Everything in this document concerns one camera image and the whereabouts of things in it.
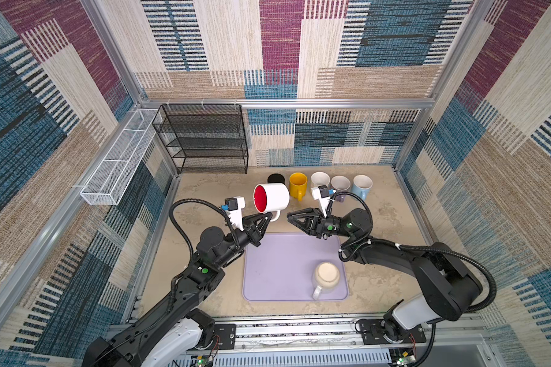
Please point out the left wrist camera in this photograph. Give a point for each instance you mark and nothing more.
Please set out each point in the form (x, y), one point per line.
(233, 207)

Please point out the light blue ceramic mug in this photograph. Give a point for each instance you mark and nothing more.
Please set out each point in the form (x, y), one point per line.
(361, 186)

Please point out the white upside-down mug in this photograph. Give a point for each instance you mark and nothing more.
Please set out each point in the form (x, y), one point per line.
(271, 198)

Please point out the lavender ceramic mug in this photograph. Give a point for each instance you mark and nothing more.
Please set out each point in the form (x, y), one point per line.
(340, 183)

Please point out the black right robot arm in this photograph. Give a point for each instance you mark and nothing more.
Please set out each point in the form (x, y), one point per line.
(450, 283)

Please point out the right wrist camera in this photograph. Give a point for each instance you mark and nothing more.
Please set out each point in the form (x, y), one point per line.
(323, 195)

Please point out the black mesh wire shelf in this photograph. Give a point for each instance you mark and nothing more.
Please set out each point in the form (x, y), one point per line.
(204, 139)

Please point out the white wire wall basket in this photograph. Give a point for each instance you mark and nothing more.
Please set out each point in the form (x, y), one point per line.
(109, 182)

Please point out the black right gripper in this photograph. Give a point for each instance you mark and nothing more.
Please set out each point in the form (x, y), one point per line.
(314, 221)

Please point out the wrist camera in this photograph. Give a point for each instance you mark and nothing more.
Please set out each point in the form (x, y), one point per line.
(323, 195)
(233, 207)

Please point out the lavender silicone mat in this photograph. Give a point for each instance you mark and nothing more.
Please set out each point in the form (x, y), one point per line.
(282, 268)

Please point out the yellow ceramic mug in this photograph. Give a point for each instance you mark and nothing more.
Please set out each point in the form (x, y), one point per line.
(298, 183)

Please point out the white faceted ceramic mug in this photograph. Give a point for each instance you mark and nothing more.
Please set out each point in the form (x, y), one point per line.
(320, 178)

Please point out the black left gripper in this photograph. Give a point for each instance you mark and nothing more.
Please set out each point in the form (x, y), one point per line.
(248, 222)

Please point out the cream upside-down mug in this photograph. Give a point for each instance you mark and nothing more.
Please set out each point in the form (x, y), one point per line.
(326, 278)

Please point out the black ceramic mug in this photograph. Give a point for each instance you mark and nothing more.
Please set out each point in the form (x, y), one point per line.
(276, 178)

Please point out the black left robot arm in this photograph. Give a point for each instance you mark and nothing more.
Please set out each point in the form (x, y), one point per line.
(165, 298)

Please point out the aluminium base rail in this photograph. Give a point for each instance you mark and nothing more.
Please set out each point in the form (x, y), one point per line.
(310, 340)

